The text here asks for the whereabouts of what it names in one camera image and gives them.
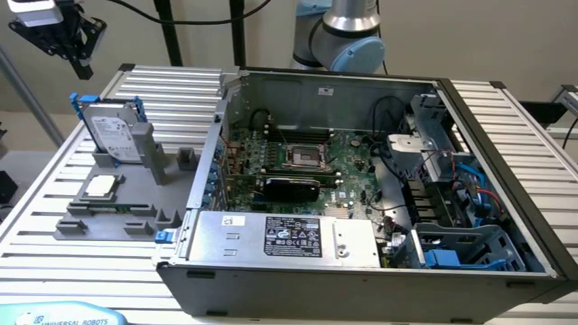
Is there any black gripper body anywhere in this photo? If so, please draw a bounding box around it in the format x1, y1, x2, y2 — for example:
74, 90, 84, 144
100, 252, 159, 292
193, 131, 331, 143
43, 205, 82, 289
27, 14, 94, 57

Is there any hard disk in blue carrier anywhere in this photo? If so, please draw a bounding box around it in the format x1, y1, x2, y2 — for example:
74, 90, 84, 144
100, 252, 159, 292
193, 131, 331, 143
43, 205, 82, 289
68, 93, 150, 167

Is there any grey disk bay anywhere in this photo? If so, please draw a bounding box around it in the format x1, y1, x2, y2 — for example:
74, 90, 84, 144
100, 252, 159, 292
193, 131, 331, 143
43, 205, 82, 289
409, 221, 529, 272

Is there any black stand pole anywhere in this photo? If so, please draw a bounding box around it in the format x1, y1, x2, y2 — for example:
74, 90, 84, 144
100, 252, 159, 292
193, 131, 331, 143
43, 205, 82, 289
229, 0, 247, 69
152, 0, 184, 67

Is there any silver CPU chip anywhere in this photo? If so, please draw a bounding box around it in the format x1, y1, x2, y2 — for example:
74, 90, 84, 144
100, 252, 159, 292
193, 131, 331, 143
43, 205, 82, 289
86, 175, 122, 198

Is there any black device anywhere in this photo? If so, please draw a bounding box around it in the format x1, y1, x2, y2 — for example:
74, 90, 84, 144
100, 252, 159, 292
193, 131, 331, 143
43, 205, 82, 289
0, 171, 20, 204

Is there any grey plastic parts rack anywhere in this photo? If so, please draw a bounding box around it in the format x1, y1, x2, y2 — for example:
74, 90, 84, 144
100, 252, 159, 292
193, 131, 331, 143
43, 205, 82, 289
54, 122, 203, 242

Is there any green RAM stick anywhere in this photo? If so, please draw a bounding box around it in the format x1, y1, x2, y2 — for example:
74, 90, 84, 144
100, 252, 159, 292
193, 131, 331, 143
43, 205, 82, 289
90, 204, 148, 215

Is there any CPU socket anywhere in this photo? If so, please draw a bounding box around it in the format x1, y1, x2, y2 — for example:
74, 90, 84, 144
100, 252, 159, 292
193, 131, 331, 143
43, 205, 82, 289
282, 143, 330, 171

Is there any black graphics card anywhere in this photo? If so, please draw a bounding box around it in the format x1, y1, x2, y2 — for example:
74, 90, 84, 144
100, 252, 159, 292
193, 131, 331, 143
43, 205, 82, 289
255, 175, 323, 204

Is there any green motherboard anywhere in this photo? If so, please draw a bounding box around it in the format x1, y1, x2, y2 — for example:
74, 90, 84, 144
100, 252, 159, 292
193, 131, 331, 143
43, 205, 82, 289
217, 128, 386, 221

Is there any silver power supply unit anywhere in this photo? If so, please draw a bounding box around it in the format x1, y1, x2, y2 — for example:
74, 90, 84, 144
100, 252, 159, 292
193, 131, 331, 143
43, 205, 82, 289
183, 210, 382, 269

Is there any Universal Robots teach pendant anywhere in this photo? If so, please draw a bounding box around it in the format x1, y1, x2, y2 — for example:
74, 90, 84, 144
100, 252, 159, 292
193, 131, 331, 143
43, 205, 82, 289
0, 301, 131, 325

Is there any grey metal drive cage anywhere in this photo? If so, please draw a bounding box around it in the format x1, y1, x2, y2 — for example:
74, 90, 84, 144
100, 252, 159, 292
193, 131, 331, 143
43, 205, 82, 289
386, 93, 471, 181

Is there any open black PC case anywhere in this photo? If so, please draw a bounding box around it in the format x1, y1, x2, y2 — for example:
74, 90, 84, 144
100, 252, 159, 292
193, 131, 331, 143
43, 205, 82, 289
155, 66, 578, 321

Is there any black box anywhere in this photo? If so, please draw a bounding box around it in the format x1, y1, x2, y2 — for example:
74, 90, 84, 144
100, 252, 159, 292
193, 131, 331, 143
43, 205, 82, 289
518, 100, 566, 125

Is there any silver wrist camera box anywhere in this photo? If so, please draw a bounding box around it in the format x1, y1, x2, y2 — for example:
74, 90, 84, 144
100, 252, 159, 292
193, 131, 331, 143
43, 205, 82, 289
8, 0, 63, 28

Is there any aluminium frame post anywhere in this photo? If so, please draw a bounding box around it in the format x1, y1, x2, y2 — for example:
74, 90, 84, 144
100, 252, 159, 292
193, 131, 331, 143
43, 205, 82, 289
0, 43, 66, 147

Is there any thick black cable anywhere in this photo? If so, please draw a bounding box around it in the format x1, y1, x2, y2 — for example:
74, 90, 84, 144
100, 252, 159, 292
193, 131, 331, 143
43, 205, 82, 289
106, 0, 249, 26

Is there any short black wire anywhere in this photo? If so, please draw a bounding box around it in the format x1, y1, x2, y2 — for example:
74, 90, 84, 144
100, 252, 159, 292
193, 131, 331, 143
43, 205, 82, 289
251, 108, 273, 132

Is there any black looped wire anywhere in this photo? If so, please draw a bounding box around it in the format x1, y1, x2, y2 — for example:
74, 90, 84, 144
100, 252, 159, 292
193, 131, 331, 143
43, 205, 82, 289
371, 95, 410, 137

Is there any blue wire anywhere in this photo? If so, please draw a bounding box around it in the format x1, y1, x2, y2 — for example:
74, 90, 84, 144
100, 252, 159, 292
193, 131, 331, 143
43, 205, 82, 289
454, 162, 493, 227

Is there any red wire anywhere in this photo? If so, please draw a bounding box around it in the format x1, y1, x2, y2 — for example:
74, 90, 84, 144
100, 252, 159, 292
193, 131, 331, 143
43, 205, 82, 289
469, 182, 506, 221

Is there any aluminium profile rail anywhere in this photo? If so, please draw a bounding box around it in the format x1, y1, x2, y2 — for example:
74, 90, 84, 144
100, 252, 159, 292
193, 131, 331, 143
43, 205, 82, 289
548, 84, 578, 133

